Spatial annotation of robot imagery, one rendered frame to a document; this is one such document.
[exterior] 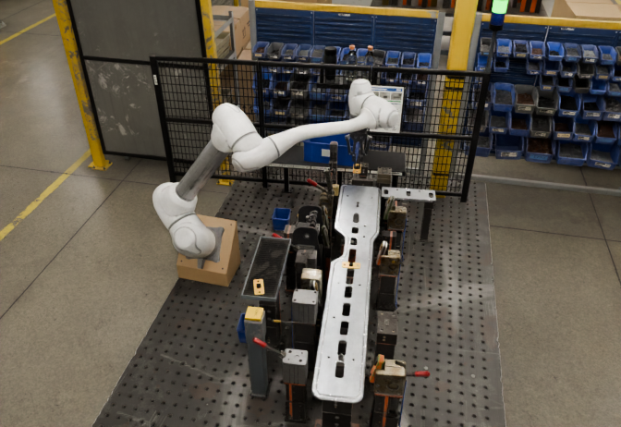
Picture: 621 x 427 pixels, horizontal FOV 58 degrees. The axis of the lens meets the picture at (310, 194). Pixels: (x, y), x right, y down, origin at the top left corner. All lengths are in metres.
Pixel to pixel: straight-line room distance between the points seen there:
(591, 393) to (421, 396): 1.42
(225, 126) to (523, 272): 2.63
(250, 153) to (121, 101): 2.82
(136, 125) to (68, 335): 1.97
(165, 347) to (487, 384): 1.42
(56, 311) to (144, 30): 2.15
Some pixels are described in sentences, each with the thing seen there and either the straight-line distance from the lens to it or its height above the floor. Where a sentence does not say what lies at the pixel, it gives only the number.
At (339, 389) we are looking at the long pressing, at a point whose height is 1.00.
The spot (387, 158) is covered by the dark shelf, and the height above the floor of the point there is 1.03.
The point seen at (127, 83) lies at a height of 0.85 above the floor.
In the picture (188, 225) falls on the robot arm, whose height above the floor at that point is 1.11.
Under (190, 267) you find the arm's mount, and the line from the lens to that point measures 2.95.
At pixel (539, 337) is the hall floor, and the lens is 3.88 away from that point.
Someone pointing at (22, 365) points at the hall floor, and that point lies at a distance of 3.87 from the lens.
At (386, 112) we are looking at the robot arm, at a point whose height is 1.67.
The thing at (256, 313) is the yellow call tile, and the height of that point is 1.16.
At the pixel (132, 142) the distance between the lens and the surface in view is 5.20.
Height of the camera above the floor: 2.72
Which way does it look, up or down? 35 degrees down
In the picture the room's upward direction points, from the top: straight up
